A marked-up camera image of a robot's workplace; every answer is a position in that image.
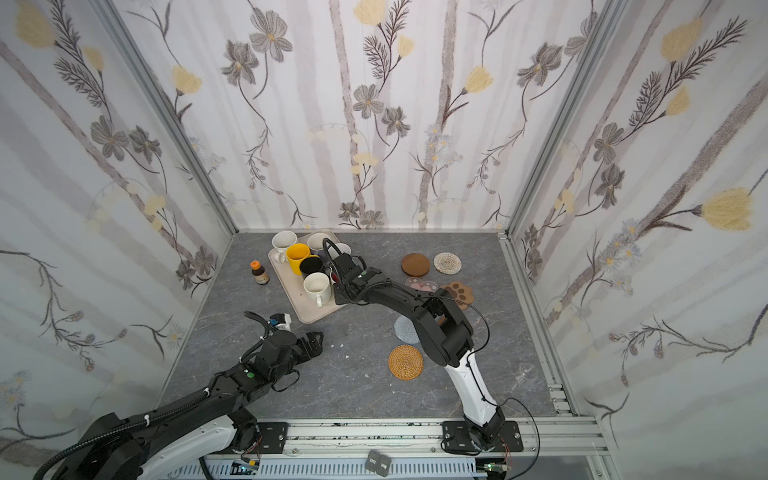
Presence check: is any cork paw print coaster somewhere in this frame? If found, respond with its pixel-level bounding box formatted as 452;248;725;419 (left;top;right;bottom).
441;281;475;311

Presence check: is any plain white mug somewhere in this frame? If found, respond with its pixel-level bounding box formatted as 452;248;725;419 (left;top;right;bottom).
303;272;332;308

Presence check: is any multicolour woven round coaster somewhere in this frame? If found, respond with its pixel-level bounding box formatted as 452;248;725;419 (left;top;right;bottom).
433;252;462;275

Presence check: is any pink flower silicone coaster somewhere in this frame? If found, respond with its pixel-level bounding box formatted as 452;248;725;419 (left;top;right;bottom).
405;277;439;293

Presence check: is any rattan wicker round coaster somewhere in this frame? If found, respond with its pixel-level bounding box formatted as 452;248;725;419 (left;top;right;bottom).
387;345;424;381

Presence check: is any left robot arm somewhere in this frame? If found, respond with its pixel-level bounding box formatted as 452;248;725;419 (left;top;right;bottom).
34;330;323;479

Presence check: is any aluminium frame rail base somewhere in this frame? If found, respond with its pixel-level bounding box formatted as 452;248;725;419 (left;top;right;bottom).
110;416;613;480

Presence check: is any grey-blue woven round coaster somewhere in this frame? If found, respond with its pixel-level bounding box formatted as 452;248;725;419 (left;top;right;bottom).
394;316;420;345

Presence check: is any lavender white cup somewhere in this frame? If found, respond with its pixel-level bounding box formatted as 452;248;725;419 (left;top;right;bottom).
306;232;331;256

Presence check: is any black cup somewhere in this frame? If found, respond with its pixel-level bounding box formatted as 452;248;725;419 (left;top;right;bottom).
299;255;325;278

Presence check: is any yellow cup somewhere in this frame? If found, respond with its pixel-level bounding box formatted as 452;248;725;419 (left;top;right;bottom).
285;243;311;276

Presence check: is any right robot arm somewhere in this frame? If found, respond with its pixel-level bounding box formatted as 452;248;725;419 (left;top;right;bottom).
330;254;506;450

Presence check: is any brown bottle orange cap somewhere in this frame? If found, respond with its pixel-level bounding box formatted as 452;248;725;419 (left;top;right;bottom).
250;260;270;285

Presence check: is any dark brown round wooden coaster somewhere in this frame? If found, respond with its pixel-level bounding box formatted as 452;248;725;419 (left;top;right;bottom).
401;253;431;278

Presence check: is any beige plastic tray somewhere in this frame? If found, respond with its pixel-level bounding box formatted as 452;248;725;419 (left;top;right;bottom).
268;231;342;324

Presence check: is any white speckled mug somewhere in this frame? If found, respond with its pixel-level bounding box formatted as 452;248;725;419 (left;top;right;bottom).
271;230;298;264

